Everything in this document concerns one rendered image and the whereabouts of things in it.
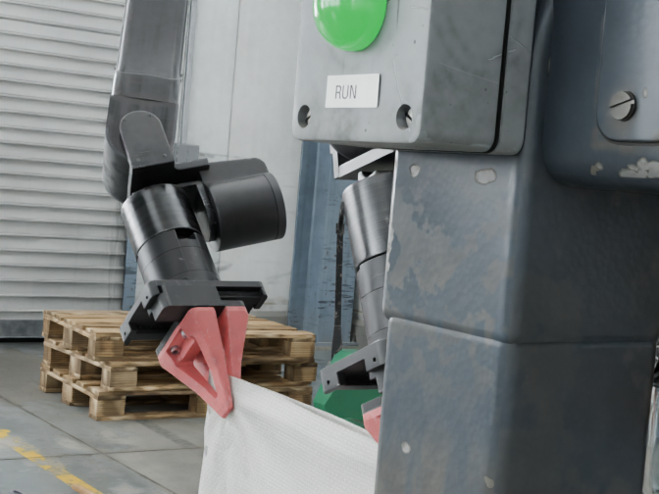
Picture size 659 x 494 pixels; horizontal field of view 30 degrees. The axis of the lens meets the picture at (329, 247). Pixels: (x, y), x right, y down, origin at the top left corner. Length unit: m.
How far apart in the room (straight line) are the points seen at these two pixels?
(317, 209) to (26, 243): 2.27
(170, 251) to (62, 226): 7.49
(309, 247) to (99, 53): 2.21
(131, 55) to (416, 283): 0.66
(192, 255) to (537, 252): 0.57
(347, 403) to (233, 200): 5.10
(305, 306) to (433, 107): 9.04
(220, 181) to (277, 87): 8.23
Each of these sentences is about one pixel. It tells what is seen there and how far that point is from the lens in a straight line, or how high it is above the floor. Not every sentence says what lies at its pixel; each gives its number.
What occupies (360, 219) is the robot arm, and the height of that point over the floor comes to 1.21.
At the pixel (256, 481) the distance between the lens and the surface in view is 0.89.
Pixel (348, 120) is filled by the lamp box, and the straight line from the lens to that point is 0.42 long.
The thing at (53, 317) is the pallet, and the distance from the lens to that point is 6.56.
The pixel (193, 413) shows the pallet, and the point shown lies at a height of 0.02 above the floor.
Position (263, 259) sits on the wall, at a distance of 9.24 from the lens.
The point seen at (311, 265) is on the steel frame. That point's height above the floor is 0.59.
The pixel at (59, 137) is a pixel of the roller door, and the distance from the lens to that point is 8.41.
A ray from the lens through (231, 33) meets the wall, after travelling 9.06.
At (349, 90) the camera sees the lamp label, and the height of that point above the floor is 1.26.
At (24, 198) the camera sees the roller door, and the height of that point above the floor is 0.95.
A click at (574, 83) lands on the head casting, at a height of 1.26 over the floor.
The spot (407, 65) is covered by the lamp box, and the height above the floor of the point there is 1.26.
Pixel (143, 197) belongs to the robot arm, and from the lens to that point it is 1.00.
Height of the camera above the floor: 1.23
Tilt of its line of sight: 3 degrees down
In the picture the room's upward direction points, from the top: 5 degrees clockwise
